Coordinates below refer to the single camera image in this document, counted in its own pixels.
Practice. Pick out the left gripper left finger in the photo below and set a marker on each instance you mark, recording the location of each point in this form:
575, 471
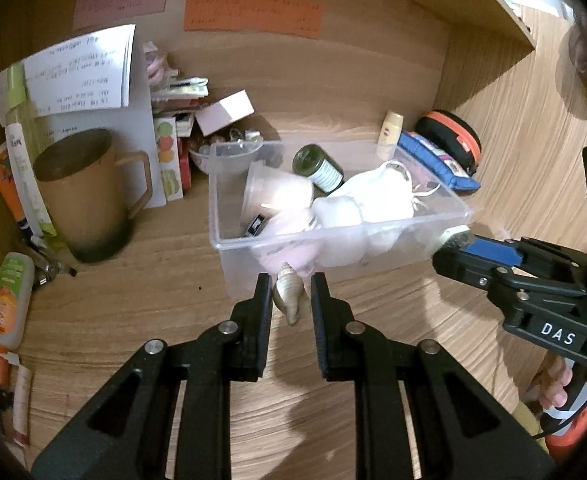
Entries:
166, 398

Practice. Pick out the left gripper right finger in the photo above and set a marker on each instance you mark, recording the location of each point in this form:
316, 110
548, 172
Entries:
416, 407

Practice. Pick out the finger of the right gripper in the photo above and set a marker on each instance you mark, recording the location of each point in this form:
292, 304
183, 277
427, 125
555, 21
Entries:
486, 269
540, 259

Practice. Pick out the white drawstring cloth bag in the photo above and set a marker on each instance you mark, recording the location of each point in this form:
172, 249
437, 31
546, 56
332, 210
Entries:
387, 193

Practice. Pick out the pink white round jar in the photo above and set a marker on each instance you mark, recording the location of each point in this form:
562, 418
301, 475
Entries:
308, 239

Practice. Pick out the cream spiral seashell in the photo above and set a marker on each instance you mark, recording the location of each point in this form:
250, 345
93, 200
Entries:
287, 293

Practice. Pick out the dark green glass jar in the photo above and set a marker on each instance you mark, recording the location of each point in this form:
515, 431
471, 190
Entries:
314, 163

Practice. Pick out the translucent white plastic cup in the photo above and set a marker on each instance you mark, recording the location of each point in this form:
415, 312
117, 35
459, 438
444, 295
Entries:
269, 191

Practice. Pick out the blue Max staples box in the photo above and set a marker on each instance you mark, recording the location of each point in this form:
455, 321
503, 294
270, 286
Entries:
256, 226

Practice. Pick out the person right hand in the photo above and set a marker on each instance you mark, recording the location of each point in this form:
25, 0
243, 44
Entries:
553, 377

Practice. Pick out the blue patchwork zipper pouch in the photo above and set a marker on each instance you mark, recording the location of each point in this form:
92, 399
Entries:
440, 163

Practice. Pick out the black orange round case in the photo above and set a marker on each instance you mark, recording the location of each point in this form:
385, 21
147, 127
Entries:
453, 135

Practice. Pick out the cream lotion bottle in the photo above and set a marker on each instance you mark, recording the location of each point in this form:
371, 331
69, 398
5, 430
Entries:
389, 135

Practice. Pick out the clear plastic storage bin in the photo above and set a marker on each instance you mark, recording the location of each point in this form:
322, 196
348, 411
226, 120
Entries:
390, 245

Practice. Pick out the orange green tube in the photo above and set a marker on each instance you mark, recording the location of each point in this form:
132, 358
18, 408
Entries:
16, 282

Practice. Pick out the brown mug with lid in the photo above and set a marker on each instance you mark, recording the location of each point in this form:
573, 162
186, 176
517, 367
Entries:
79, 178

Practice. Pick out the glass bowl of trinkets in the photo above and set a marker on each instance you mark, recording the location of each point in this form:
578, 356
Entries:
237, 148

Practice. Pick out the fruit sticker sheet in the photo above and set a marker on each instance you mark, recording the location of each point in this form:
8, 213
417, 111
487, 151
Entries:
166, 143

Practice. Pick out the small white pink box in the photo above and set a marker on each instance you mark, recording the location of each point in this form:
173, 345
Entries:
224, 113

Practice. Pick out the orange paper note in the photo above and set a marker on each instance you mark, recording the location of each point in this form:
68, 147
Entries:
299, 18

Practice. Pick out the stack of booklets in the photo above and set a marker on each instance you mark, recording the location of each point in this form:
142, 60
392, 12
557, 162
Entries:
179, 97

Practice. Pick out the folded printed paper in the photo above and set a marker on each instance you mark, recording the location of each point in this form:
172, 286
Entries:
88, 72

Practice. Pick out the pink coiled cord packet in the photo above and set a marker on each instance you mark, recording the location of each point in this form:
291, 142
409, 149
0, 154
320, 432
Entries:
157, 68

